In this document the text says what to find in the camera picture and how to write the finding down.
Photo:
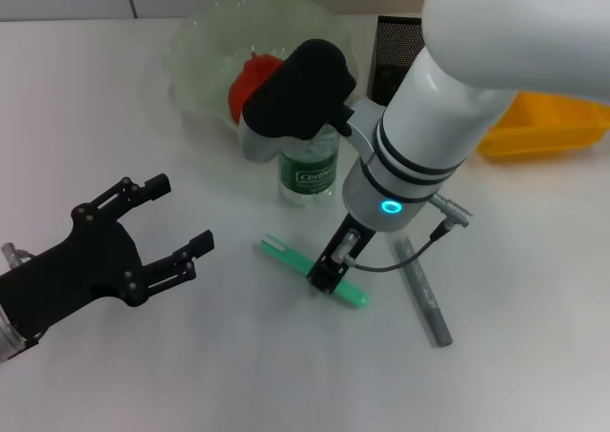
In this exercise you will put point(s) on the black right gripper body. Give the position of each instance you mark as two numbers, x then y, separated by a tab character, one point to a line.
337	259

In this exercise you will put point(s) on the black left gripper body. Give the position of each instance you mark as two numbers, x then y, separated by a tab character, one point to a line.
71	270

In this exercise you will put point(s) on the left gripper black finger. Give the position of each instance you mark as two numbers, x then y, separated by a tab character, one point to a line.
157	186
202	243

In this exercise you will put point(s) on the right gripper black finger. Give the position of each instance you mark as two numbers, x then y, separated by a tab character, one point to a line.
326	277

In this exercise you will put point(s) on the green pen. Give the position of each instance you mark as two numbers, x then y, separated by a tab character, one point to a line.
286	255

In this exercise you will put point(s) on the clear green-label water bottle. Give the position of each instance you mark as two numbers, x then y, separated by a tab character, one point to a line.
310	179

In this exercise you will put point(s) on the grey pen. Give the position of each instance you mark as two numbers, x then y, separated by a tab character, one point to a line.
429	308

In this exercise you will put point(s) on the red-orange fruit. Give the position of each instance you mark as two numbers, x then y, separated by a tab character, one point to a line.
248	84

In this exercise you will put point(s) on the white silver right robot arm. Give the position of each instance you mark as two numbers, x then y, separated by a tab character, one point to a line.
429	131

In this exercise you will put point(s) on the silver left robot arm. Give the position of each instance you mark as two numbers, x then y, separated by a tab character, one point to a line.
7	343

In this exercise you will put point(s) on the pale green glass fruit plate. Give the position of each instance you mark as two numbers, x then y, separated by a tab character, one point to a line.
205	46

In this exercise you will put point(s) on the black mesh pen holder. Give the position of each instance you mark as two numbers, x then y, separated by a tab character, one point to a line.
391	55

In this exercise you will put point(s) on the yellow plastic bin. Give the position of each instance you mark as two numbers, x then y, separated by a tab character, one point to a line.
548	127

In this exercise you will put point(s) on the right wrist camera housing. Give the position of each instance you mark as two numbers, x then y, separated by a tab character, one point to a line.
300	93

